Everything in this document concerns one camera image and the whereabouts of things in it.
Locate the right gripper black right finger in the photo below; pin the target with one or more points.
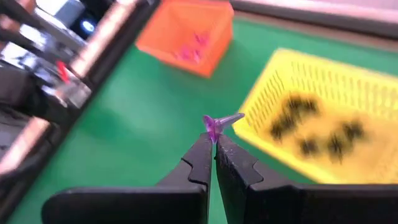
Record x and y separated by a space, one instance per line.
264 199

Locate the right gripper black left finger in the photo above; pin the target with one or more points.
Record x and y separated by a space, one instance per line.
140 205

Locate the black plastic spider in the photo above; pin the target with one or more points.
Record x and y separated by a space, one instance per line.
300 105
309 147
281 127
335 147
353 129

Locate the purple witch hat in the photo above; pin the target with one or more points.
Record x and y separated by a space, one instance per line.
186 53
214 126

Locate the green table mat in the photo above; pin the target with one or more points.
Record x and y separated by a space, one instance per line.
149 109

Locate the yellow plastic basket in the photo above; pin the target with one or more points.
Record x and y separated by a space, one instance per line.
342 84

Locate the orange plastic basket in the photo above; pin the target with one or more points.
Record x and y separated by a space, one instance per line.
174 31

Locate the black device with light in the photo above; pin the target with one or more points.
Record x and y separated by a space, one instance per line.
88 26

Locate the black aluminium table frame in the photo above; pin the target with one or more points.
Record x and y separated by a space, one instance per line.
102 43

